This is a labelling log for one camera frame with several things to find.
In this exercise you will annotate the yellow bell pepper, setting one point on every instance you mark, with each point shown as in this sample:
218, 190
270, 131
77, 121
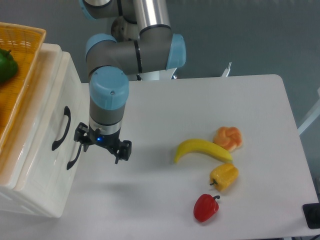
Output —
223, 176

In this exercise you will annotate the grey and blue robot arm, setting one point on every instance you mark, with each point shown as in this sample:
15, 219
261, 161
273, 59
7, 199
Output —
110, 62

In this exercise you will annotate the red bell pepper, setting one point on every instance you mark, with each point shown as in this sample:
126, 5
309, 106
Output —
205, 207

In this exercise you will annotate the white drawer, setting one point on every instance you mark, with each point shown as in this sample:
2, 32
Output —
53, 181
58, 121

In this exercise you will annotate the green bell pepper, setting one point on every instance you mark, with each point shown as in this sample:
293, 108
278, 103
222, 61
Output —
8, 65

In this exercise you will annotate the black device at table edge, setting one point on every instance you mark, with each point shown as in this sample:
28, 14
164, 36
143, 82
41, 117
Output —
312, 215

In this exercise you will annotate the white frame bar right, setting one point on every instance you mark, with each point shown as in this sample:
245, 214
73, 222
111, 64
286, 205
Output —
310, 116

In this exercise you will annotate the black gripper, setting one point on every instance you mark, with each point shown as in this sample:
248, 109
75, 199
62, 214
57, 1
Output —
86, 136

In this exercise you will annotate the white drawer cabinet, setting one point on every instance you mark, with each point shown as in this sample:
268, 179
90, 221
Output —
19, 141

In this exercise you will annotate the white bracket behind table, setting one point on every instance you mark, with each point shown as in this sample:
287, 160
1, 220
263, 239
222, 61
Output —
226, 72

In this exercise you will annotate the orange woven basket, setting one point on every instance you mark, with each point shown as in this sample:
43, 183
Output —
24, 44

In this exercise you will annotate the orange knot bread roll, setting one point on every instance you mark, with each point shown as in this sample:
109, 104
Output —
229, 138

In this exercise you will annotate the yellow banana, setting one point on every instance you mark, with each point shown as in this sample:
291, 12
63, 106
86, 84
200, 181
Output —
196, 145

